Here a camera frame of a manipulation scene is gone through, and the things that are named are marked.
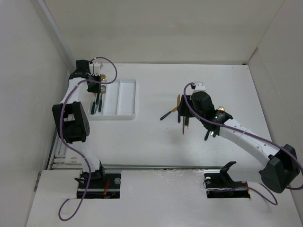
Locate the gold knife green handle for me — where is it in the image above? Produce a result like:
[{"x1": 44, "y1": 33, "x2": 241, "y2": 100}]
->
[
  {"x1": 177, "y1": 94, "x2": 181, "y2": 123},
  {"x1": 160, "y1": 106, "x2": 178, "y2": 121}
]

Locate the gold spoon green handle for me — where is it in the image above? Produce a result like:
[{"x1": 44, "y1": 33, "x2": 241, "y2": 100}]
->
[
  {"x1": 95, "y1": 74, "x2": 106, "y2": 111},
  {"x1": 90, "y1": 93, "x2": 98, "y2": 115}
]

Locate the silver spoon thin handle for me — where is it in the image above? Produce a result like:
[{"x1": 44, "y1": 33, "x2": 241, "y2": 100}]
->
[{"x1": 98, "y1": 85, "x2": 106, "y2": 113}]

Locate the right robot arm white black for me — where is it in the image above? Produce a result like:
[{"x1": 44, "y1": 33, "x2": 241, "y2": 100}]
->
[{"x1": 177, "y1": 90, "x2": 303, "y2": 193}]

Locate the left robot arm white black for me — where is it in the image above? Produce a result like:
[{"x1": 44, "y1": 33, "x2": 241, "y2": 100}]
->
[{"x1": 52, "y1": 60, "x2": 106, "y2": 188}]

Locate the white divided utensil tray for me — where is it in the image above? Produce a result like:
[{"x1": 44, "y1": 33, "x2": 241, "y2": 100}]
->
[{"x1": 87, "y1": 79, "x2": 137, "y2": 121}]

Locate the gold knife green handle upright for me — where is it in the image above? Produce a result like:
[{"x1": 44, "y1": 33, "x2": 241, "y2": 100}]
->
[{"x1": 177, "y1": 94, "x2": 181, "y2": 123}]

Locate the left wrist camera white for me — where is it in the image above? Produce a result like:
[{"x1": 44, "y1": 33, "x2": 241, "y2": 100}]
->
[{"x1": 89, "y1": 61, "x2": 103, "y2": 76}]

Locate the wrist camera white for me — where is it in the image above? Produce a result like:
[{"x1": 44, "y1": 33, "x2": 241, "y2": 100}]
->
[
  {"x1": 89, "y1": 61, "x2": 103, "y2": 76},
  {"x1": 191, "y1": 82, "x2": 206, "y2": 92}
]

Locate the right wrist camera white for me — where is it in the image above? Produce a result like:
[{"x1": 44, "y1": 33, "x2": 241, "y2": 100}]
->
[{"x1": 191, "y1": 82, "x2": 206, "y2": 92}]

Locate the gold fork green handle right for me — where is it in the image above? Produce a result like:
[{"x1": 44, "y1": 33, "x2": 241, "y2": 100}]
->
[{"x1": 204, "y1": 130, "x2": 210, "y2": 141}]

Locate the aluminium rail frame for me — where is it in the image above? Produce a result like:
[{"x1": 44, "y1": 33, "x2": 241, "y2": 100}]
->
[{"x1": 48, "y1": 65, "x2": 88, "y2": 170}]

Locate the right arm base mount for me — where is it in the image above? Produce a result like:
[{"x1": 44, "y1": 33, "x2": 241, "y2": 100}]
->
[{"x1": 203, "y1": 161, "x2": 250, "y2": 199}]

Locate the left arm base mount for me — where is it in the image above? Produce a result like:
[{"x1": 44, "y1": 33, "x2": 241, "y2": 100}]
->
[{"x1": 75, "y1": 164, "x2": 122, "y2": 199}]

